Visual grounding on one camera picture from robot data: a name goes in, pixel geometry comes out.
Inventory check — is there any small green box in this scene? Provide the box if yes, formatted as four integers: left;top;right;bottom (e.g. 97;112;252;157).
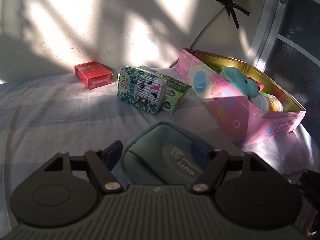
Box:
137;65;192;115

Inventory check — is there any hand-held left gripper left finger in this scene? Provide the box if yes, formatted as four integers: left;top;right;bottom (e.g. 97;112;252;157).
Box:
44;140;124;193

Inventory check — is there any white cable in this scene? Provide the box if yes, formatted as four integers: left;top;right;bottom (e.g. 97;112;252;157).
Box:
170;0;235;68

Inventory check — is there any teal plush toy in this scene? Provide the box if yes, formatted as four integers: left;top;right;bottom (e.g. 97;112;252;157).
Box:
220;66;264;98

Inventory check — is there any floral patterned tissue pack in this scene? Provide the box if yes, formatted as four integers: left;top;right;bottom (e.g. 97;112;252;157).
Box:
117;66;168;114

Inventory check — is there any white window frame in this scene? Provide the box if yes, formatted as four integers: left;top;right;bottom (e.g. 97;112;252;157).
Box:
246;0;320;80

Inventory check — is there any black tape cross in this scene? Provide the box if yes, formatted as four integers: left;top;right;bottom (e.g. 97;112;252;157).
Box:
211;0;250;29

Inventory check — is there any red box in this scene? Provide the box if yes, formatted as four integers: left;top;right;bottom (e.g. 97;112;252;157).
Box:
74;61;113;90

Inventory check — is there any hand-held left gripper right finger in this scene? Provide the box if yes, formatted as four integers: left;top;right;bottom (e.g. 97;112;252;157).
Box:
191;140;278;193

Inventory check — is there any green zipper pouch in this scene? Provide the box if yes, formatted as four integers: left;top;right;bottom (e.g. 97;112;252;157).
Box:
121;121;218;186

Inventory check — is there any white capped bottle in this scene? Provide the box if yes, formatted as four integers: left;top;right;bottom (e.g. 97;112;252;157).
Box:
251;92;284;112

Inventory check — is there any pink biscuit tin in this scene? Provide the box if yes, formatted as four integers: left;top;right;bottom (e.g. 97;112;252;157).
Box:
176;47;307;147

